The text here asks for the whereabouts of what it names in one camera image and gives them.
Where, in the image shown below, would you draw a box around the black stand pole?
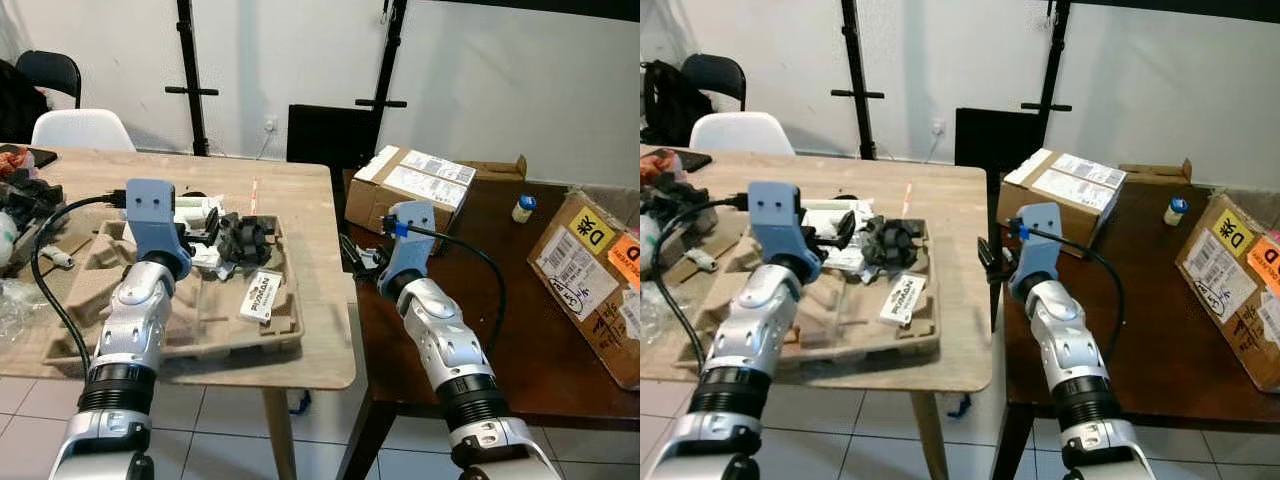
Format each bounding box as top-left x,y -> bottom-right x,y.
1020,0 -> 1073,151
830,0 -> 888,161
165,0 -> 221,158
354,0 -> 411,151

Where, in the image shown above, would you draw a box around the brown moulded pulp tray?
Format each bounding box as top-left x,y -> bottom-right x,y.
695,215 -> 941,371
42,212 -> 306,376

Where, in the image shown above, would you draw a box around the large cardboard box orange label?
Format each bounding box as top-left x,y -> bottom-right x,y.
527,188 -> 641,391
1175,192 -> 1280,393

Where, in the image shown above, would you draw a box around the light wooden table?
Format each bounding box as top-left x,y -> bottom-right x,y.
0,148 -> 357,480
640,150 -> 993,480

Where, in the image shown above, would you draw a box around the flat brown cardboard piece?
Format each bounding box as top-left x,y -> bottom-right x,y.
1118,158 -> 1193,186
470,155 -> 529,183

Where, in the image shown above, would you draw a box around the small cardboard box white labels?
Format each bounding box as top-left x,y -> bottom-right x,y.
345,145 -> 478,238
996,148 -> 1128,236

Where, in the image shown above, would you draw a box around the black flat panel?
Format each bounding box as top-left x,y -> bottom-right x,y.
955,107 -> 1041,173
287,103 -> 383,193

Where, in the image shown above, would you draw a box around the white plastic packaging piece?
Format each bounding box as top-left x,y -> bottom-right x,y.
172,195 -> 223,229
808,198 -> 871,231

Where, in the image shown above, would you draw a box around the pale blue right wrist camera mount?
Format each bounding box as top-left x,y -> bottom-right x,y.
380,200 -> 443,293
1008,202 -> 1065,293

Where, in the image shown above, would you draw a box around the clear plastic bag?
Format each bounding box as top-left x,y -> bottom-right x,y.
640,290 -> 671,341
0,278 -> 46,346

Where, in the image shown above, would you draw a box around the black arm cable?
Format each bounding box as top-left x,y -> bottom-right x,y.
30,190 -> 129,376
650,192 -> 751,371
392,222 -> 507,356
1015,224 -> 1126,366

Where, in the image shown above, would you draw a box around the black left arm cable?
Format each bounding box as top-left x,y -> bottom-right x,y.
650,192 -> 751,371
30,190 -> 129,376

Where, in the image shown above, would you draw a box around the white plastic chair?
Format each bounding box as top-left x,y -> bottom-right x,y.
32,108 -> 137,154
688,111 -> 797,157

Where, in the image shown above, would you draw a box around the black crumpled trash piece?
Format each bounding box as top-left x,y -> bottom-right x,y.
218,212 -> 277,267
862,215 -> 921,269

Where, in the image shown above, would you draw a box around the black round-back chair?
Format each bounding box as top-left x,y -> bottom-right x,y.
14,50 -> 83,109
680,53 -> 747,113

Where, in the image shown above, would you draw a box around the black tangled clutter pile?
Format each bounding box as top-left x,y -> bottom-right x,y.
0,168 -> 66,236
640,175 -> 711,241

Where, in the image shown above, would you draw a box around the white printed label card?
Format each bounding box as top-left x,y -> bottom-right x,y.
880,273 -> 927,326
238,270 -> 285,323

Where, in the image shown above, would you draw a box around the black flat phone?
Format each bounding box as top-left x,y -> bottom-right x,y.
640,147 -> 713,176
0,143 -> 59,171

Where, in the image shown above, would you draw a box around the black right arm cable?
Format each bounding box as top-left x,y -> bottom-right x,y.
392,222 -> 507,356
1015,224 -> 1126,366

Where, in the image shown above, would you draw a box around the dark brown wooden table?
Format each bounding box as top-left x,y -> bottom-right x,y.
990,168 -> 1280,480
335,165 -> 641,480

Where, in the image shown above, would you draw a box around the black backpack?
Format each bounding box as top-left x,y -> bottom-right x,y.
0,58 -> 49,146
642,60 -> 713,149

